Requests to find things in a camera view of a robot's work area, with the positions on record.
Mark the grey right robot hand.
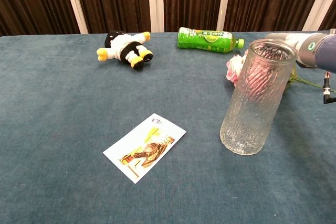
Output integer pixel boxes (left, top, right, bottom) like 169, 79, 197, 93
264, 32, 305, 63

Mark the pink artificial rose bouquet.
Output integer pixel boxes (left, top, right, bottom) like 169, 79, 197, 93
225, 49, 325, 90

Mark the textured clear glass vase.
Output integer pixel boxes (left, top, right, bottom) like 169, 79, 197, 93
219, 39, 300, 156

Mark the green tea plastic bottle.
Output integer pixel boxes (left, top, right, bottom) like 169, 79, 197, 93
177, 26, 245, 54

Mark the black white plush toy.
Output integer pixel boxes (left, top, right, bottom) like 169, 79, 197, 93
96, 30, 154, 71

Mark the white illustrated paper card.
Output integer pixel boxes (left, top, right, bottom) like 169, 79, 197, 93
102, 113, 187, 185

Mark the blue velvet tablecloth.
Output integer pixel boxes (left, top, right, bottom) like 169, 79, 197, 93
0, 30, 336, 224

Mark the white frame post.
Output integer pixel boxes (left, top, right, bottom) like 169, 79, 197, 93
146, 0, 165, 33
61, 0, 89, 35
302, 0, 336, 31
216, 0, 234, 33

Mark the black cable plug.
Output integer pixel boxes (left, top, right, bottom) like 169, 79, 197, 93
322, 70, 336, 105

